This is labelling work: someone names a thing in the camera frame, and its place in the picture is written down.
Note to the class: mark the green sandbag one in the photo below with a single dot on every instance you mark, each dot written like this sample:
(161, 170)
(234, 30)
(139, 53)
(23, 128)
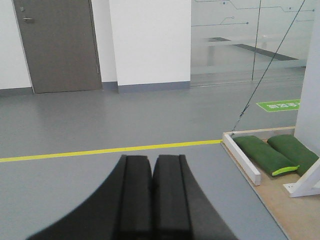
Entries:
(294, 150)
(270, 160)

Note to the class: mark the frosted glass partition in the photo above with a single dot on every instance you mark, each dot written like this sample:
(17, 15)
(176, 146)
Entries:
(250, 40)

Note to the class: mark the white diagonal brace beam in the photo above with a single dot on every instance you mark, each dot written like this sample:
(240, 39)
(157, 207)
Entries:
(307, 185)

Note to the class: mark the yellow floor tape line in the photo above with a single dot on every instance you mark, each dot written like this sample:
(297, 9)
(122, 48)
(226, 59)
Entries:
(110, 150)

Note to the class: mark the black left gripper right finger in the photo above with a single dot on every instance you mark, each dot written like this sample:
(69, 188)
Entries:
(181, 209)

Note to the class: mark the green floor sign sticker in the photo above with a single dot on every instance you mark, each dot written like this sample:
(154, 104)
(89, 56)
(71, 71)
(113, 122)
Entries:
(280, 106)

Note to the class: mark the green sandbag right one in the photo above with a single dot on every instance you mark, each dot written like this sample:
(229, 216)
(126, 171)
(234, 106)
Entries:
(294, 150)

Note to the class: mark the grey brown room door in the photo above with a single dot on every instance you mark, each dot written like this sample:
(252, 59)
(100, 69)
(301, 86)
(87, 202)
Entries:
(60, 46)

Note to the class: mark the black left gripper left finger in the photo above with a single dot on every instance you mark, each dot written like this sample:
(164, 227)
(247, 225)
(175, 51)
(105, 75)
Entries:
(119, 209)

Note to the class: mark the green sandbag left one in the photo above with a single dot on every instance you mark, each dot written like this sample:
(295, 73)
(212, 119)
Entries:
(270, 160)

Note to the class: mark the white wooden edge beam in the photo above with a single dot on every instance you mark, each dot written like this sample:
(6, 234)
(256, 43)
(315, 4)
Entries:
(241, 159)

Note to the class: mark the plywood platform base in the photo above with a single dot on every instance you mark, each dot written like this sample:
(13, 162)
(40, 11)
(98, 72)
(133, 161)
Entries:
(298, 217)

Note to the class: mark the white wall panel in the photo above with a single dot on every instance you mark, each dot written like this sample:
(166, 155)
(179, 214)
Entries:
(307, 128)

